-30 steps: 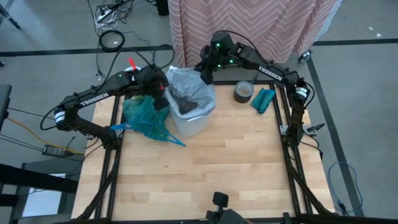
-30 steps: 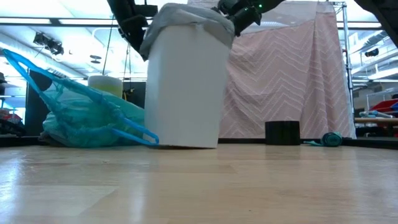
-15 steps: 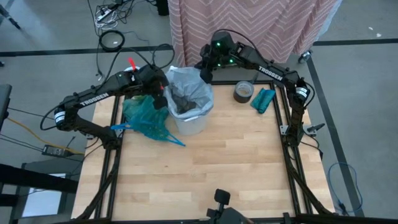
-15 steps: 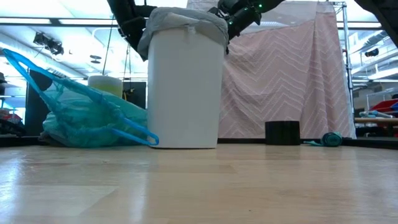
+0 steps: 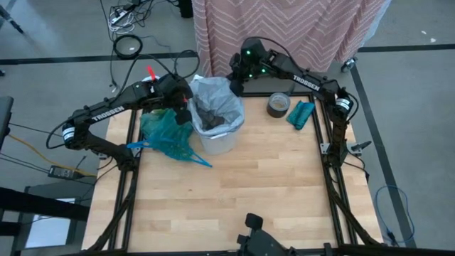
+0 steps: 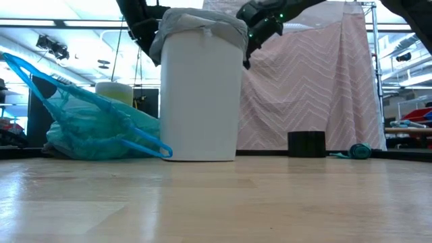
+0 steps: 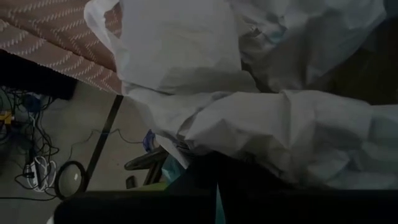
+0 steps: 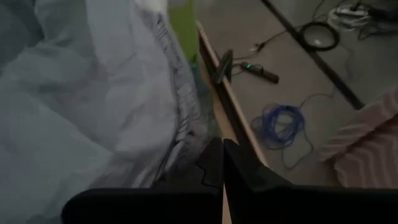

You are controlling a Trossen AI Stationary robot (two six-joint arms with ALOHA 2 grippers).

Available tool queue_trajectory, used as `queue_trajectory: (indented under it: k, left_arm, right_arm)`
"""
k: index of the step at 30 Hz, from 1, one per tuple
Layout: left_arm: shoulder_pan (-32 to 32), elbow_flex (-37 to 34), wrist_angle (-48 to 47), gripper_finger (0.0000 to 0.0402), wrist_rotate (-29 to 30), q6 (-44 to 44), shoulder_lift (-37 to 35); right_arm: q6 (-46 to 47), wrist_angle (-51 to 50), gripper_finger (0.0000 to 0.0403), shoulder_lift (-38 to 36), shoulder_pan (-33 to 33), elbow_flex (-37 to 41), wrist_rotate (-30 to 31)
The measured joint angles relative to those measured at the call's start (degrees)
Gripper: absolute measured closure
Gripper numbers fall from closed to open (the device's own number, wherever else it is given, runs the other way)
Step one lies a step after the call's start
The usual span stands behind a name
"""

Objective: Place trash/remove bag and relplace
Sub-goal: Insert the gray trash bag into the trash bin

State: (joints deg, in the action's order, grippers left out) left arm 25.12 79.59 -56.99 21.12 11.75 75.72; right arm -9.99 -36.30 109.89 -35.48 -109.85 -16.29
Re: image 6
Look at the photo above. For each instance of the black partition panel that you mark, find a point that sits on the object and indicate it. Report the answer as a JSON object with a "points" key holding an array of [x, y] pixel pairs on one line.
{"points": [[38, 118]]}

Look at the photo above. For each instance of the black ceiling spotlight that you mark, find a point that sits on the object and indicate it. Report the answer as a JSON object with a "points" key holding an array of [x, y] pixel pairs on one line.
{"points": [[52, 47]]}

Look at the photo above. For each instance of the pink chevron cloth cover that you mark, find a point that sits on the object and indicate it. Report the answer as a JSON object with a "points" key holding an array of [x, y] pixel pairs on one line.
{"points": [[310, 87]]}

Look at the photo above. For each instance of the teal trash bag packet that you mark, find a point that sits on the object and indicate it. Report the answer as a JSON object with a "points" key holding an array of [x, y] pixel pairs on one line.
{"points": [[359, 150]]}

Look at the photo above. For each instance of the red storage bin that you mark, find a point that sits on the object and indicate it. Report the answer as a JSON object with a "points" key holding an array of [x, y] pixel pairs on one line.
{"points": [[418, 114]]}

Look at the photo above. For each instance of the black ceiling camera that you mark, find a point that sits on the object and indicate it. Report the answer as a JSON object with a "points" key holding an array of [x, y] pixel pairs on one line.
{"points": [[403, 57]]}

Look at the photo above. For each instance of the black monitor screen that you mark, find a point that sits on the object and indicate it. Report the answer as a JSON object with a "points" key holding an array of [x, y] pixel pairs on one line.
{"points": [[148, 101]]}

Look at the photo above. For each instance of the grey duct tape roll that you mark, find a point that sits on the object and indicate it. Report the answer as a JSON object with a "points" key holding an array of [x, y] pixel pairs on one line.
{"points": [[306, 144]]}

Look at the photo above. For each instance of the green disinfectant wipes canister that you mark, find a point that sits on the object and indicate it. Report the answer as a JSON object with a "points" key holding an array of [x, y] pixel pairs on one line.
{"points": [[114, 92]]}

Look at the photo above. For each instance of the light blue rolled bundle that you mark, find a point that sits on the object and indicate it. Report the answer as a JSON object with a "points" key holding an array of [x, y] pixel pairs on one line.
{"points": [[406, 123]]}

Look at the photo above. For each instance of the white plastic trash bin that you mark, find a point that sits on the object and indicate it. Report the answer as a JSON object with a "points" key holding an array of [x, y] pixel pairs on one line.
{"points": [[202, 101]]}

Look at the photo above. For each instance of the wooden background table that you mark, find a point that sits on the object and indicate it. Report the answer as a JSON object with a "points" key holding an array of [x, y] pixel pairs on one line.
{"points": [[408, 131]]}

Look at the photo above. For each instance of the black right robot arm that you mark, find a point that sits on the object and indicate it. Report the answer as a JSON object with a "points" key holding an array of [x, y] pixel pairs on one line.
{"points": [[297, 5]]}

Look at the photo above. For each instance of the grey plastic bag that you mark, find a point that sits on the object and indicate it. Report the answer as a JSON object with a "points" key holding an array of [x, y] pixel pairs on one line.
{"points": [[202, 22]]}

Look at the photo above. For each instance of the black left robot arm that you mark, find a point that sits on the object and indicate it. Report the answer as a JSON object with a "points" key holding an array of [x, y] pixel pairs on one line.
{"points": [[130, 10]]}

